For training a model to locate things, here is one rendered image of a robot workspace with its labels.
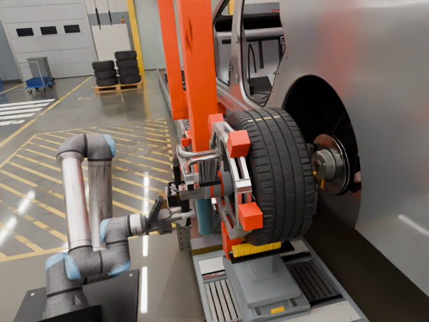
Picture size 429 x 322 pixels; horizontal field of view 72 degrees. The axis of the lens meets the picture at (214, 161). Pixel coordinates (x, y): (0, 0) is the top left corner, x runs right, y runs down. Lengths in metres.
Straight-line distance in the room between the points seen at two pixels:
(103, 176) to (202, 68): 0.78
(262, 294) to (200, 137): 0.95
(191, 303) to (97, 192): 0.93
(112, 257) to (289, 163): 0.79
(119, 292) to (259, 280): 0.77
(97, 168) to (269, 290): 1.11
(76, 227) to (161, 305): 0.94
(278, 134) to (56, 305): 1.21
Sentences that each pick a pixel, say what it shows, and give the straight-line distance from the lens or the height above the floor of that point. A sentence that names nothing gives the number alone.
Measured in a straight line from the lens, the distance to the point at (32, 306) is 1.93.
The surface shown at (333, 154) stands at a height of 0.93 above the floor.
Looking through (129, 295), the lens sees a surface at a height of 0.30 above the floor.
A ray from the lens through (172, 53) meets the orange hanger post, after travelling 3.63.
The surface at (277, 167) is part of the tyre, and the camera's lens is 1.18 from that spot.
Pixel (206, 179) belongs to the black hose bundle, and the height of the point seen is 0.98.
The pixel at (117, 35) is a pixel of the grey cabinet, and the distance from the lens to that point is 12.31.
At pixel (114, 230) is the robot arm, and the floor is 0.83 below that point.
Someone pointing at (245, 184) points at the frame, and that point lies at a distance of 1.18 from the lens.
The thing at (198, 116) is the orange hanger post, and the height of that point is 1.07.
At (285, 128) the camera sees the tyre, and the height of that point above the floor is 1.14.
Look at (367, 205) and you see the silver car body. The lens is 1.26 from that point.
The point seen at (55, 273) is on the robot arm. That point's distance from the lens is 1.62.
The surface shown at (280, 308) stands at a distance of 1.76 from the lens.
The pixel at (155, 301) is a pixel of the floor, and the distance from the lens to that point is 2.09.
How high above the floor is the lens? 1.54
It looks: 24 degrees down
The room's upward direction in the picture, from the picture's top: 4 degrees counter-clockwise
